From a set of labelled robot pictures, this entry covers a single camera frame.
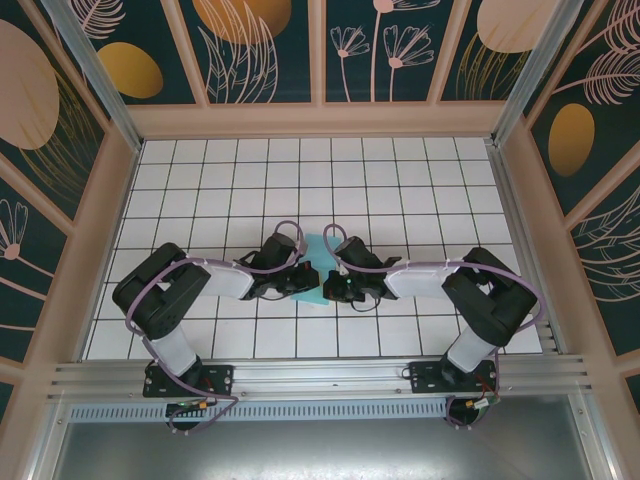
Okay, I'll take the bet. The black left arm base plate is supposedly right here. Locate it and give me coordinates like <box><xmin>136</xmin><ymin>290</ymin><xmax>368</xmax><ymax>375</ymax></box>
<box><xmin>142</xmin><ymin>363</ymin><xmax>236</xmax><ymax>399</ymax></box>

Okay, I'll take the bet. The small circuit board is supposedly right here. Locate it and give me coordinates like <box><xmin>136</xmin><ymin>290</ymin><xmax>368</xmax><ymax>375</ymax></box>
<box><xmin>467</xmin><ymin>396</ymin><xmax>502</xmax><ymax>414</ymax></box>
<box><xmin>167</xmin><ymin>398</ymin><xmax>211</xmax><ymax>417</ymax></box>

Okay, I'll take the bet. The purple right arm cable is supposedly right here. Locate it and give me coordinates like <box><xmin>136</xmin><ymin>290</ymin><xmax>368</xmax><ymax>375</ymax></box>
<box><xmin>322</xmin><ymin>222</ymin><xmax>549</xmax><ymax>431</ymax></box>

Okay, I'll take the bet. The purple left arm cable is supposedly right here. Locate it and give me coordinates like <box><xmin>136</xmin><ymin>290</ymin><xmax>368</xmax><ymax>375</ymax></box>
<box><xmin>127</xmin><ymin>219</ymin><xmax>307</xmax><ymax>436</ymax></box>

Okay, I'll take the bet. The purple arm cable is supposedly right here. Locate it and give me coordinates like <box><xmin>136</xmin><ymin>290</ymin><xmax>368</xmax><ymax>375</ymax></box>
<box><xmin>127</xmin><ymin>219</ymin><xmax>307</xmax><ymax>436</ymax></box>
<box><xmin>322</xmin><ymin>222</ymin><xmax>549</xmax><ymax>431</ymax></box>

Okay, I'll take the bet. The teal cloth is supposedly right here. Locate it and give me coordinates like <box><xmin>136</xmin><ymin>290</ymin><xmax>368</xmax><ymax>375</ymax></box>
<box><xmin>289</xmin><ymin>233</ymin><xmax>342</xmax><ymax>306</ymax></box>

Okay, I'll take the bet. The aluminium side rail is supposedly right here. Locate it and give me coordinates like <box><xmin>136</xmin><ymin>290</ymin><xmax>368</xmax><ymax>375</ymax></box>
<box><xmin>484</xmin><ymin>139</ymin><xmax>569</xmax><ymax>356</ymax></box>

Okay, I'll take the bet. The aluminium front mounting rail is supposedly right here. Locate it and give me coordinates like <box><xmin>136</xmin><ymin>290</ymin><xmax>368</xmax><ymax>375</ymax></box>
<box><xmin>47</xmin><ymin>354</ymin><xmax>596</xmax><ymax>401</ymax></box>

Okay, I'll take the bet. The aluminium frame profile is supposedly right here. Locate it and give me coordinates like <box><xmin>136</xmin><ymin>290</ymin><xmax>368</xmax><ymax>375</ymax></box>
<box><xmin>27</xmin><ymin>399</ymin><xmax>71</xmax><ymax>480</ymax></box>
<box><xmin>569</xmin><ymin>384</ymin><xmax>621</xmax><ymax>480</ymax></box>

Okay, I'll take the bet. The grey metal sheet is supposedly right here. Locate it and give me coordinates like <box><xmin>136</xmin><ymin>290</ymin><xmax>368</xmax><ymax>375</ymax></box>
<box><xmin>49</xmin><ymin>419</ymin><xmax>601</xmax><ymax>480</ymax></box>

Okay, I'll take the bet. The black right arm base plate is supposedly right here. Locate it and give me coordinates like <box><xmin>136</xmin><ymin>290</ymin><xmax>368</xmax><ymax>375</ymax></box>
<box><xmin>408</xmin><ymin>359</ymin><xmax>501</xmax><ymax>396</ymax></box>

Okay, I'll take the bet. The slotted grey cable duct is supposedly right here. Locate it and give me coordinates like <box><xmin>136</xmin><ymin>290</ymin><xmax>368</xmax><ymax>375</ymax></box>
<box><xmin>67</xmin><ymin>399</ymin><xmax>451</xmax><ymax>422</ymax></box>

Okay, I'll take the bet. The aluminium corner post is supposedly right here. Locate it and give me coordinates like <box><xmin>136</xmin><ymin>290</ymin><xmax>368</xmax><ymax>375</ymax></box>
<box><xmin>42</xmin><ymin>0</ymin><xmax>144</xmax><ymax>151</ymax></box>
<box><xmin>492</xmin><ymin>0</ymin><xmax>584</xmax><ymax>146</ymax></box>

